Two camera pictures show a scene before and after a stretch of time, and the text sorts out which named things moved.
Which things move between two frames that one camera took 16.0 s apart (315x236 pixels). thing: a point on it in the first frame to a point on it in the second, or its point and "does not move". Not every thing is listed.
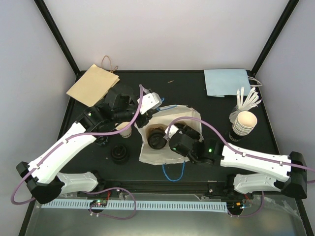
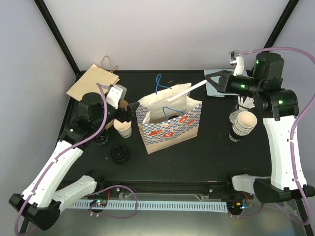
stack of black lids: x=119 y=154 does not move
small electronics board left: x=100 y=203 does not move
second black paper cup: x=102 y=140 does not move
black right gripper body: x=193 y=133 to x=231 y=87
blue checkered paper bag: x=163 y=118 to x=170 y=117
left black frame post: x=60 y=39 does not move
